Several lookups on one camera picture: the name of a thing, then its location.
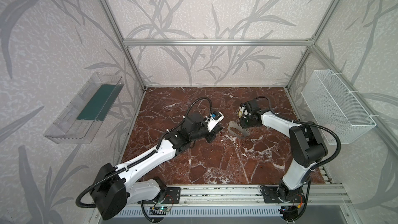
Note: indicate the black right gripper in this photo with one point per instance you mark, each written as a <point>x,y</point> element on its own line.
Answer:
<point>244,121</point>

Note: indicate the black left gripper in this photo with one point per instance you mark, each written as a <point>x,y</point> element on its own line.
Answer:
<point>205,129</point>

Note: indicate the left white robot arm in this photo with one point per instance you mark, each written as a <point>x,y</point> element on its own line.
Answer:
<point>117,186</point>

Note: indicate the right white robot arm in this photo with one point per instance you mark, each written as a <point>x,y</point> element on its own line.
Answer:
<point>307,146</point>

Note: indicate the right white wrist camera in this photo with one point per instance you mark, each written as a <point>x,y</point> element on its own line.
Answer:
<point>243,112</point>

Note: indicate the white wire mesh basket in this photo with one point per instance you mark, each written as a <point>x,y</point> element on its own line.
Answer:
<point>335,107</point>

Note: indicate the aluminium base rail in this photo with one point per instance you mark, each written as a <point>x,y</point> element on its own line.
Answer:
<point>236,201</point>

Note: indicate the clear plastic wall bin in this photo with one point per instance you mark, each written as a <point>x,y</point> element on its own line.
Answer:
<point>80,121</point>

